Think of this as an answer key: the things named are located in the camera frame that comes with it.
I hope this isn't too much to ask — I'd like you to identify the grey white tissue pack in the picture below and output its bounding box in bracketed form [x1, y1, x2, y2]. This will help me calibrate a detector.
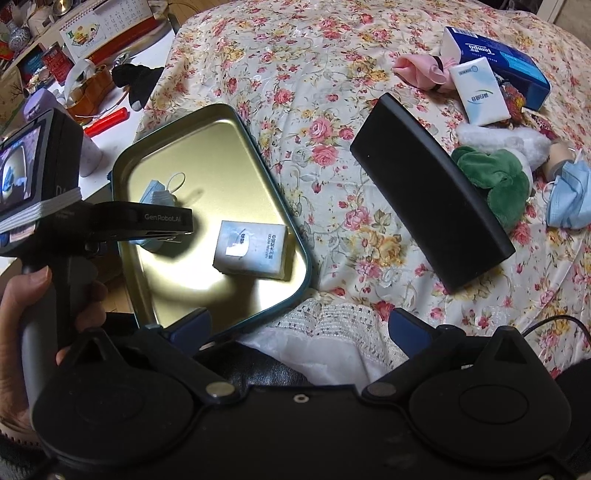
[212, 220, 293, 281]

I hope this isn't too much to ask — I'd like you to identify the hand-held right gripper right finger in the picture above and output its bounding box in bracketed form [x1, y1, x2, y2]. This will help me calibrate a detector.
[361, 307, 543, 403]

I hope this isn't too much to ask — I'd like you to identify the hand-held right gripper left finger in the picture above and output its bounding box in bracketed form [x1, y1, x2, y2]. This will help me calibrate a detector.
[55, 308, 241, 403]

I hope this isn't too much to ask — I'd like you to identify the crumpled blue face mask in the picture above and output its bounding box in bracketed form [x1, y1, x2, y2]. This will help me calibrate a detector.
[544, 161, 591, 230]

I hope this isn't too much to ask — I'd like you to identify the white lace cloth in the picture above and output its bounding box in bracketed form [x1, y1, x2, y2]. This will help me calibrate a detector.
[239, 297, 408, 387]

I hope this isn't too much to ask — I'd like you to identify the black tin lid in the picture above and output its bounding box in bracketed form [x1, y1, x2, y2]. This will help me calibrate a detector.
[349, 92, 516, 294]

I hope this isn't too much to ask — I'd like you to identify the green and white plush toy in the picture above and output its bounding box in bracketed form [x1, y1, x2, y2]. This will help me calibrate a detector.
[450, 126, 553, 230]

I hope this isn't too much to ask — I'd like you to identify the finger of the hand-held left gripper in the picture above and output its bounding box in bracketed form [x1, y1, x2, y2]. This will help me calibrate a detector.
[131, 233, 192, 253]

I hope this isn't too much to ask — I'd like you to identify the blue and white vase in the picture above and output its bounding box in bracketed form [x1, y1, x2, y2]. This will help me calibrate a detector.
[8, 22, 33, 51]

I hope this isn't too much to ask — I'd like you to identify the desk calendar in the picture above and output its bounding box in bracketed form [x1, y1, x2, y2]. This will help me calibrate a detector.
[60, 0, 156, 60]

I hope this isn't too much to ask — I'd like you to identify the lilac lidded container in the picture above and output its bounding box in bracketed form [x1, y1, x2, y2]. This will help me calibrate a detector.
[22, 88, 105, 179]

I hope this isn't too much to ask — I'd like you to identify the black cable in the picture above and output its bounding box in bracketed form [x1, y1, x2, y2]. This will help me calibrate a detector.
[522, 315, 591, 343]

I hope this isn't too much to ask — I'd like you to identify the floral bedspread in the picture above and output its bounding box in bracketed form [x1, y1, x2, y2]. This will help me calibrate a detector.
[134, 0, 591, 385]

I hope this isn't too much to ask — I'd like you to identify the red tin can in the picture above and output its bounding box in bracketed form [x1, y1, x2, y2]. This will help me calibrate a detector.
[41, 43, 71, 85]

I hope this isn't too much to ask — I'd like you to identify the green rimmed metal tin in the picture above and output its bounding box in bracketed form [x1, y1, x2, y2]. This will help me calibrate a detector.
[107, 103, 313, 344]

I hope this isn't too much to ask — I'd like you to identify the blue face mask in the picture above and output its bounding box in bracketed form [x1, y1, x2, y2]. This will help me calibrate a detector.
[139, 172, 188, 208]
[544, 161, 591, 230]

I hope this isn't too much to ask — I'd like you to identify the white blue tissue pack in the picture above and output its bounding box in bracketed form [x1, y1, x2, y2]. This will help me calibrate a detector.
[449, 57, 511, 127]

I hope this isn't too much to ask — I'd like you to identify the person's left hand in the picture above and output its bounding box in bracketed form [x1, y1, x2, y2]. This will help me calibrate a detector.
[0, 267, 109, 444]

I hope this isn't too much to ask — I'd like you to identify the person's left forearm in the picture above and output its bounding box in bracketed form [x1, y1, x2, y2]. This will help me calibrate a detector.
[0, 418, 52, 480]

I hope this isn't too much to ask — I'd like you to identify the pink cloth with hair tie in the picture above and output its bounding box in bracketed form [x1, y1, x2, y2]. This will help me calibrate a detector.
[392, 52, 457, 94]

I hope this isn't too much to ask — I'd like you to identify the red pen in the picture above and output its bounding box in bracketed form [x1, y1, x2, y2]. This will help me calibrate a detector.
[83, 106, 129, 138]

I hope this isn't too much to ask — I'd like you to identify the brown wooden box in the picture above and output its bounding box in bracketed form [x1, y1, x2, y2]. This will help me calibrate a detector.
[64, 59, 117, 124]

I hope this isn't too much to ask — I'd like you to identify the black glove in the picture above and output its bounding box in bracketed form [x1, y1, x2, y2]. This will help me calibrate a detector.
[112, 63, 165, 112]

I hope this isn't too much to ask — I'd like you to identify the blue tissue box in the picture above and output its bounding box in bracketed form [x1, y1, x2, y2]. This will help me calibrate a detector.
[441, 26, 552, 112]

